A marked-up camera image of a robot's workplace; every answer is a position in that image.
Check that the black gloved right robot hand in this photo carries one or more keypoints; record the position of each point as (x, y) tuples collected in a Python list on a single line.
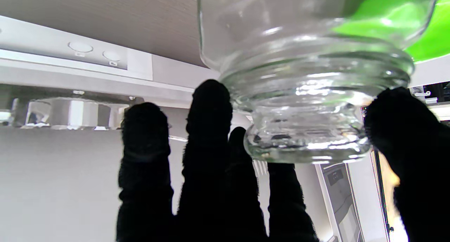
[(211, 185)]

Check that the clear glass jar lid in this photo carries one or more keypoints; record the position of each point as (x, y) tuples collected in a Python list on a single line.
[(309, 104)]

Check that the green plastic bowl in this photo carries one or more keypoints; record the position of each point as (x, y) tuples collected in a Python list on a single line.
[(429, 34)]

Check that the printed kitchen scene backdrop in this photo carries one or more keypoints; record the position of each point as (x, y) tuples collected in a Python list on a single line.
[(70, 164)]

